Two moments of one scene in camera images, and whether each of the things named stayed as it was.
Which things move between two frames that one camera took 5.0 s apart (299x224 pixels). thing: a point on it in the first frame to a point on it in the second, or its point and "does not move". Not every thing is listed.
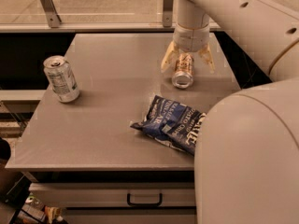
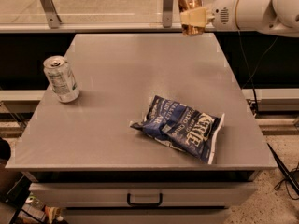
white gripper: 191,39 to 222,13
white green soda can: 62,78 does not move
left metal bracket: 53,20 does not move
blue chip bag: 172,123 does not move
